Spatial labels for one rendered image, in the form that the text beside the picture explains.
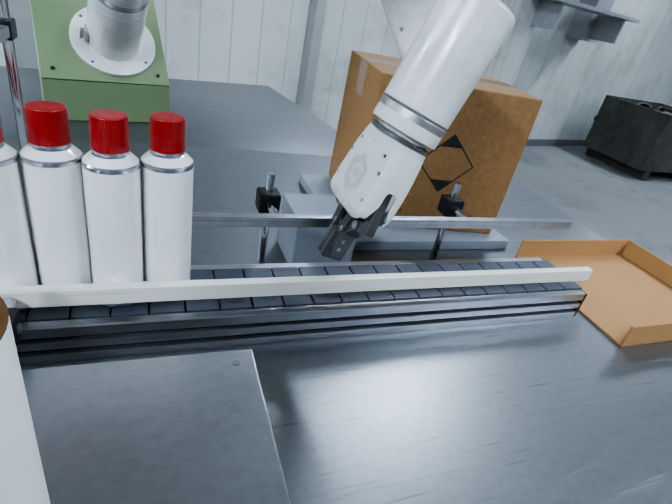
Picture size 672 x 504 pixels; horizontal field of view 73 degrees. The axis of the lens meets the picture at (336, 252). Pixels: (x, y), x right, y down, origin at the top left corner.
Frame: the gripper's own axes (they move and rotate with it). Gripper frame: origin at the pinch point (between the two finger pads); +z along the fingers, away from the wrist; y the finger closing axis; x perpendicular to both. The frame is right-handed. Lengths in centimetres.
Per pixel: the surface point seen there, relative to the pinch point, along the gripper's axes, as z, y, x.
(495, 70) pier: -85, -338, 269
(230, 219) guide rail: 3.0, -3.1, -12.7
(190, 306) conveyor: 12.1, 3.5, -14.6
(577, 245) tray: -12, -13, 59
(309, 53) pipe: -13, -309, 89
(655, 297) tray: -12, 3, 66
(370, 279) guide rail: 1.4, 4.3, 4.6
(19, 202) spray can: 6.3, 1.5, -33.1
